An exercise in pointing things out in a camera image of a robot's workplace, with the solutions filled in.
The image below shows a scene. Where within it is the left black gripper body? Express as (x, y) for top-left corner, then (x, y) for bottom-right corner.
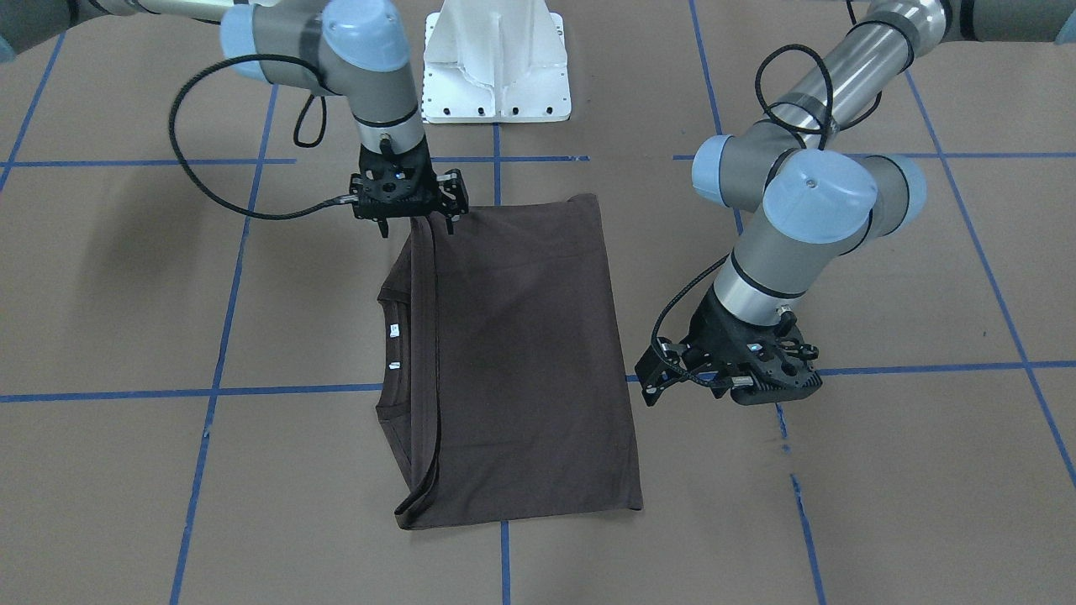
(681, 292), (823, 405)

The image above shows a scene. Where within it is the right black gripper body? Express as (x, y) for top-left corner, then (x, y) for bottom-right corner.
(349, 139), (469, 221)

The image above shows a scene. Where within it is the dark brown t-shirt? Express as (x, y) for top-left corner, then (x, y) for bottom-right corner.
(376, 194), (643, 531)

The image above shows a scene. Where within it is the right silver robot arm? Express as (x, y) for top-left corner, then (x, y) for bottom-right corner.
(1, 1), (469, 236)

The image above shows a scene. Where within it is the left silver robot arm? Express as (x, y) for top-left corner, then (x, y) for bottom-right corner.
(635, 1), (1073, 406)

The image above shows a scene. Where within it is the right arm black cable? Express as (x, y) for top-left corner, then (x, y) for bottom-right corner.
(168, 55), (362, 222)

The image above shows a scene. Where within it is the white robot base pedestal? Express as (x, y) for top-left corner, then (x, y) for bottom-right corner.
(420, 1), (572, 124)

